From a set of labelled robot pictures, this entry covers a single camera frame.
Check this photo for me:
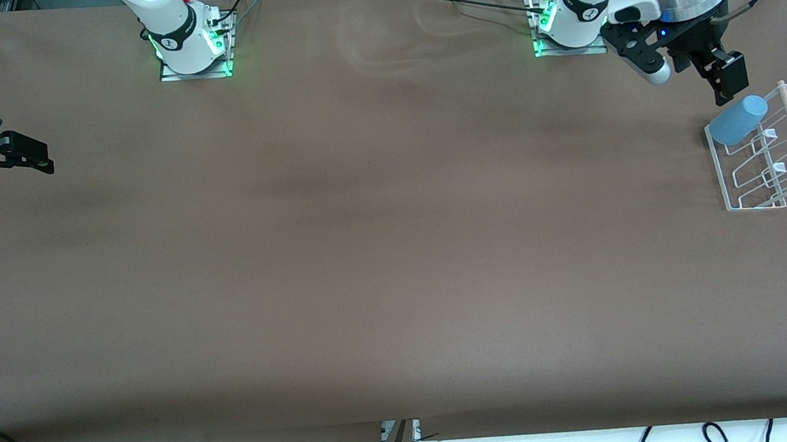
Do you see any blue plastic cup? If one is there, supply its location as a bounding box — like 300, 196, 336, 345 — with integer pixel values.
706, 94, 773, 148

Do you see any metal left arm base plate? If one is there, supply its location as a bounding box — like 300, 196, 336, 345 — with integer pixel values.
528, 0, 610, 60

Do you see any brown table cover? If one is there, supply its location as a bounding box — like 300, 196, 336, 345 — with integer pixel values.
0, 0, 787, 442

